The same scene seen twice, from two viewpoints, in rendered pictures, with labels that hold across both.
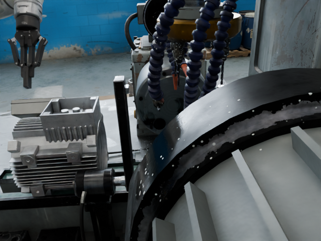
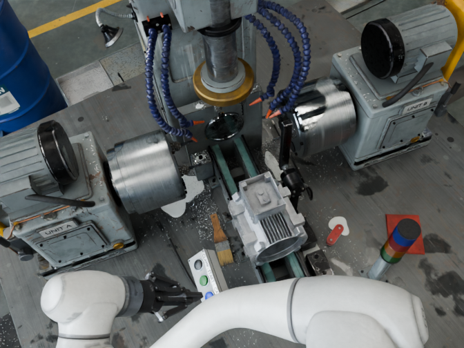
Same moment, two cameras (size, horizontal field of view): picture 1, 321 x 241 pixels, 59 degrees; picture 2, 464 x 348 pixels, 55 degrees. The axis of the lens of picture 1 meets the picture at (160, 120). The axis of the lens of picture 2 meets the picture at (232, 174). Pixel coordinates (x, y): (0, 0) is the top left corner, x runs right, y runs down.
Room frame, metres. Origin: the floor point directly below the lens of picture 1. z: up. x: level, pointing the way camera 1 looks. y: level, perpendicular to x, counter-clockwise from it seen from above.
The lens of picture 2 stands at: (0.86, 0.79, 2.31)
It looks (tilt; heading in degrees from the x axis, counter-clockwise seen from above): 60 degrees down; 257
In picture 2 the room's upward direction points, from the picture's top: 6 degrees counter-clockwise
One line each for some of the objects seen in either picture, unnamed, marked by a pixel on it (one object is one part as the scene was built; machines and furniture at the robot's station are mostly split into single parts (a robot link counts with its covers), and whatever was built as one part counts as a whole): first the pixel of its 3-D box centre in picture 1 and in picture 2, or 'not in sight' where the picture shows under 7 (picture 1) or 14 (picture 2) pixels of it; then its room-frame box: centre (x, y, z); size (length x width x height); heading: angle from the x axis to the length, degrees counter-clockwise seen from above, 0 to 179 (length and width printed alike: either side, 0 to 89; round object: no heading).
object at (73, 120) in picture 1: (73, 118); (262, 198); (0.64, 0.21, 1.11); 0.12 x 0.11 x 0.07; 93
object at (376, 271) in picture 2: not in sight; (389, 255); (0.33, 0.48, 1.01); 0.08 x 0.08 x 0.42; 2
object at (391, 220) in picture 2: not in sight; (404, 233); (0.15, 0.37, 0.80); 0.15 x 0.12 x 0.01; 68
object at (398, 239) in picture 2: not in sight; (406, 233); (0.33, 0.48, 1.19); 0.06 x 0.06 x 0.04
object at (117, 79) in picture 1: (124, 138); (285, 146); (0.50, 0.07, 1.12); 0.04 x 0.03 x 0.26; 92
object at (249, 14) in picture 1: (230, 33); not in sight; (5.70, -1.44, 0.37); 1.20 x 0.80 x 0.74; 97
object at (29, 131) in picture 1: (64, 151); (266, 221); (0.63, 0.25, 1.02); 0.20 x 0.19 x 0.19; 93
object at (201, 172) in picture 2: not in sight; (202, 165); (0.75, -0.12, 0.86); 0.07 x 0.06 x 0.12; 2
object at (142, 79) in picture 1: (170, 89); (134, 177); (1.00, -0.04, 1.04); 0.37 x 0.25 x 0.25; 2
